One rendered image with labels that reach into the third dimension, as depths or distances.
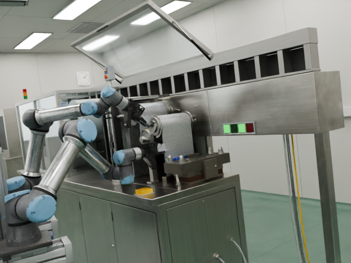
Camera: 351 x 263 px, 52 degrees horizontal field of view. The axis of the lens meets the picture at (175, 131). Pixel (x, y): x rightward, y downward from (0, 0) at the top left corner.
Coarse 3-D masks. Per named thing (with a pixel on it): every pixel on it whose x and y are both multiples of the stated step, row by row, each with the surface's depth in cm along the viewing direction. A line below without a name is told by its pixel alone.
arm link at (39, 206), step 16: (64, 128) 179; (80, 128) 171; (64, 144) 171; (80, 144) 173; (64, 160) 166; (48, 176) 161; (64, 176) 166; (32, 192) 156; (48, 192) 157; (16, 208) 157; (32, 208) 150; (48, 208) 155
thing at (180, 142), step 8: (168, 136) 222; (176, 136) 226; (184, 136) 230; (168, 144) 222; (176, 144) 226; (184, 144) 230; (192, 144) 234; (168, 152) 222; (176, 152) 226; (184, 152) 230; (192, 152) 234
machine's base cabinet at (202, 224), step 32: (64, 192) 287; (224, 192) 215; (64, 224) 296; (96, 224) 247; (128, 224) 211; (160, 224) 186; (192, 224) 199; (224, 224) 215; (96, 256) 254; (128, 256) 216; (160, 256) 189; (192, 256) 199; (224, 256) 214
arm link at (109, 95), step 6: (102, 90) 207; (108, 90) 203; (114, 90) 206; (102, 96) 205; (108, 96) 204; (114, 96) 206; (120, 96) 208; (108, 102) 206; (114, 102) 207; (120, 102) 208
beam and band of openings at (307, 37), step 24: (240, 48) 206; (264, 48) 193; (288, 48) 182; (312, 48) 175; (168, 72) 260; (192, 72) 245; (216, 72) 223; (240, 72) 210; (264, 72) 200; (288, 72) 188
